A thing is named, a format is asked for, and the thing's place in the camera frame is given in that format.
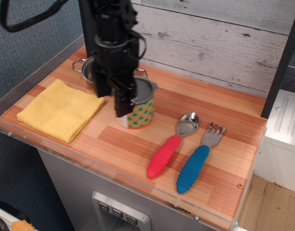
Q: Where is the spoon with red handle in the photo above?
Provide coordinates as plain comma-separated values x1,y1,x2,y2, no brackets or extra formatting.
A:
147,112,199,179

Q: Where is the silver dispenser button panel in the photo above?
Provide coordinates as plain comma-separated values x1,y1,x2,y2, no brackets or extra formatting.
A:
91,191,151,231

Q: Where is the silver toy cabinet front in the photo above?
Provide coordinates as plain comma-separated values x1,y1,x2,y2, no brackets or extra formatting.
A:
37,148,210,231

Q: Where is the black braided cable sleeve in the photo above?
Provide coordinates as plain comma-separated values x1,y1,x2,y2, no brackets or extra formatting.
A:
0,0,68,33

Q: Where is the orange object bottom left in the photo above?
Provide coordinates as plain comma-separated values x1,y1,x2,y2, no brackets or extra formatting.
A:
11,220,36,231

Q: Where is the white toy appliance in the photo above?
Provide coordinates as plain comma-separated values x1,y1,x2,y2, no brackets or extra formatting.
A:
254,90,295,191

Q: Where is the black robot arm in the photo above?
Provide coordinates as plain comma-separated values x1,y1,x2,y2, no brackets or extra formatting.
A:
79,0,145,117

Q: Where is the yellow folded cloth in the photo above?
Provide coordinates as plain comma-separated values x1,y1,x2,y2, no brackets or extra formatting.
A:
17,79,104,143

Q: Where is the toy can with dotted label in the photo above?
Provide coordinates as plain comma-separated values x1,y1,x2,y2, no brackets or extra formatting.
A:
117,77,158,129

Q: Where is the clear acrylic guard rail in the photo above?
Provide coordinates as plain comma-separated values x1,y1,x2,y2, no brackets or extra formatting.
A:
0,38,267,231

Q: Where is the left black vertical post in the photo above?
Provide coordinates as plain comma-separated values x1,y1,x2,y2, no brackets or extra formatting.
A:
78,0,97,58

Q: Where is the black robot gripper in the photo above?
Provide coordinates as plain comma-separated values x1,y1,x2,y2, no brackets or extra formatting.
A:
91,38,139,118

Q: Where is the fork with blue handle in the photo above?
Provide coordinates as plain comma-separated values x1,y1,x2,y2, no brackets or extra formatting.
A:
176,123,226,194

